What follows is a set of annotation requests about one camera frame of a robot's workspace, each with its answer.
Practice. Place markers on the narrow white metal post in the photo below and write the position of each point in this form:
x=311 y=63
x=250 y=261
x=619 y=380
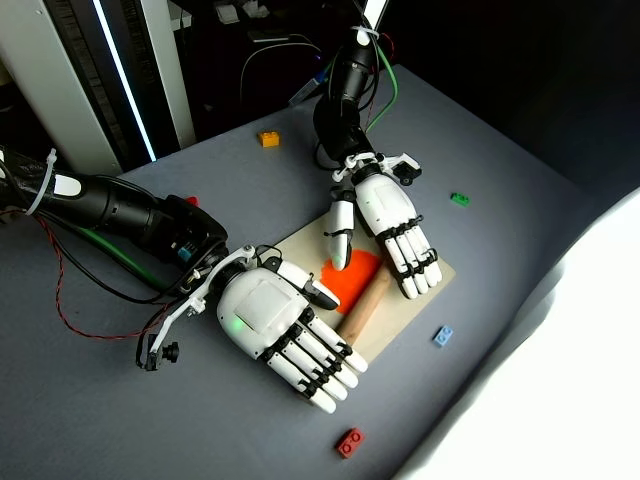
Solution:
x=167 y=75

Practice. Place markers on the light wooden board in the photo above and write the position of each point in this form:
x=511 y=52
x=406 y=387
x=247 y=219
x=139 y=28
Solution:
x=400 y=320

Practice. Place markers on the green toy brick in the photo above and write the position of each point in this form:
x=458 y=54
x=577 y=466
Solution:
x=460 y=199

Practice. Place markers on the blue toy brick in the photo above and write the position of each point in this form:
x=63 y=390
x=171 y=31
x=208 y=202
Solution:
x=443 y=336

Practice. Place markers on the orange play dough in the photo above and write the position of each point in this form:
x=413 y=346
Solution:
x=357 y=277

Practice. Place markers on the wide white metal post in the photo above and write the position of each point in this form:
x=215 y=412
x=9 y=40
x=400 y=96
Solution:
x=45 y=75

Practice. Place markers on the orange toy brick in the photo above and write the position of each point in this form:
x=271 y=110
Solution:
x=268 y=139

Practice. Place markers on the red star knob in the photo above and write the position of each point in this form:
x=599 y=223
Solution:
x=192 y=201

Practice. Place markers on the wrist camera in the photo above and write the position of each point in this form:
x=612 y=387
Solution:
x=167 y=354
x=407 y=174

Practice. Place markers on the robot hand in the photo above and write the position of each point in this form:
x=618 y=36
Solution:
x=385 y=200
x=260 y=310

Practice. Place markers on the grey plug with blue tip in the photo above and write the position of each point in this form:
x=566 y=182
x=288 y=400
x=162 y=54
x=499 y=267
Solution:
x=306 y=91

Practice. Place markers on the red toy brick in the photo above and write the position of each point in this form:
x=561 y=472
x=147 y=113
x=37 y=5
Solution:
x=350 y=443

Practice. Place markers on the wooden cylinder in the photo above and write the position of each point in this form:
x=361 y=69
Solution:
x=367 y=305

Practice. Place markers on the grey table cloth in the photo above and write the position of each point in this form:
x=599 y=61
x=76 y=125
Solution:
x=100 y=410

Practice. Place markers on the glowing white light strip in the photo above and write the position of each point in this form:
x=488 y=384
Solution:
x=125 y=85

